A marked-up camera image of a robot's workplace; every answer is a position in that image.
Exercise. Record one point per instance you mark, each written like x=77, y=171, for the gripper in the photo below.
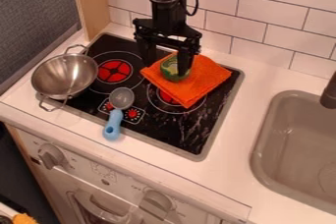
x=166, y=33

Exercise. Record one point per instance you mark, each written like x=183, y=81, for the silver pan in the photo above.
x=64, y=75

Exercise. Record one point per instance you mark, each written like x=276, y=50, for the orange cloth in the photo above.
x=197, y=80

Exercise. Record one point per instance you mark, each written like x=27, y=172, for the toy stove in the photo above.
x=175, y=126

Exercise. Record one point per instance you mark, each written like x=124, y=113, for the toy sink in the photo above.
x=297, y=149

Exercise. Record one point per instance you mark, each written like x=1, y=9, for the tap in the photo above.
x=329, y=93

